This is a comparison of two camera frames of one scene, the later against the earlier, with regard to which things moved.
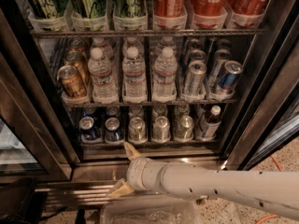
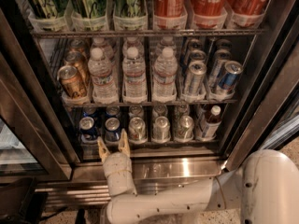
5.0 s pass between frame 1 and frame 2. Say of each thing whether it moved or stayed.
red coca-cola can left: stayed
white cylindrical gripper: moved
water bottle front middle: stayed
